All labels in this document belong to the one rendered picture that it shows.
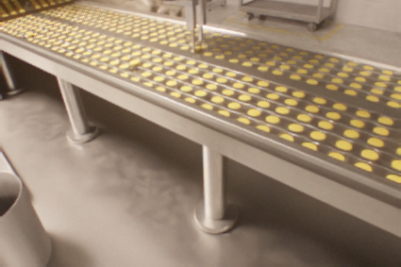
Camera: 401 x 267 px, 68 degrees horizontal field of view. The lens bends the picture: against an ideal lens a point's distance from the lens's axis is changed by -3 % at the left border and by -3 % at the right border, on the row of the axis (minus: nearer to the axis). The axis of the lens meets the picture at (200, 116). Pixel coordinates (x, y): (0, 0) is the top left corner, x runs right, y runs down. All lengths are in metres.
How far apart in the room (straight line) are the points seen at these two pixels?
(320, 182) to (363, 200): 0.03
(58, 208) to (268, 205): 0.26
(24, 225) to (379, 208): 0.29
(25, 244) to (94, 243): 0.07
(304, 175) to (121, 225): 0.23
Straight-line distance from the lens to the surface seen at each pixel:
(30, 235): 0.34
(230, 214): 0.36
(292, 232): 0.37
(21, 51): 0.51
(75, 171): 0.46
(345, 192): 0.21
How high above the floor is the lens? 1.09
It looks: 33 degrees down
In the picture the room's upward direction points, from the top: 2 degrees counter-clockwise
